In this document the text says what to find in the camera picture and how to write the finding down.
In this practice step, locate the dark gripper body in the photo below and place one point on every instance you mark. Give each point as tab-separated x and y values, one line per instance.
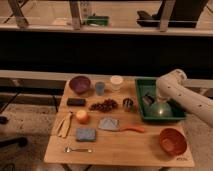
148	99

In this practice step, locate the green plastic tray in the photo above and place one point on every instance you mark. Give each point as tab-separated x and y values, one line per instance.
148	86

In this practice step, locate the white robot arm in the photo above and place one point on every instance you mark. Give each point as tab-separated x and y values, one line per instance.
170	87

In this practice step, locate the metal cup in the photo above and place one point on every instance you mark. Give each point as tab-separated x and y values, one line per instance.
127	104

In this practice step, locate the white cup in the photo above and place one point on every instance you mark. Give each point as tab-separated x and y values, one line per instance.
116	82

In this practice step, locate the bunch of dark grapes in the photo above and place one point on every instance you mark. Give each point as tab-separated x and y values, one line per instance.
105	106

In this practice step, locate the blue grey cloth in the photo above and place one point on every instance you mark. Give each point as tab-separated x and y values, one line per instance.
108	124

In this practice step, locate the blue cup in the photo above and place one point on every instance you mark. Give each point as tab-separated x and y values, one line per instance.
100	88

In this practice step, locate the orange bowl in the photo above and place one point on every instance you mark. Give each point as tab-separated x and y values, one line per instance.
172	142

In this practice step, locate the yellow red apple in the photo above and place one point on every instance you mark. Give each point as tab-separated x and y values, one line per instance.
82	116

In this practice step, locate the purple bowl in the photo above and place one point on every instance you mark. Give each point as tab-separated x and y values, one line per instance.
80	84

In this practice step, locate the blue sponge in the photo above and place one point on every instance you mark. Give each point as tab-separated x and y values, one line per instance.
85	134

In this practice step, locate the black rectangular block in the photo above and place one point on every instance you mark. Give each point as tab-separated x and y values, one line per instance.
76	102

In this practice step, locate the green box on shelf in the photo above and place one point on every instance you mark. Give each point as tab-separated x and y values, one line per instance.
97	20

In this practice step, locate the black office chair base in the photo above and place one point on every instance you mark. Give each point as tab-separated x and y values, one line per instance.
12	138

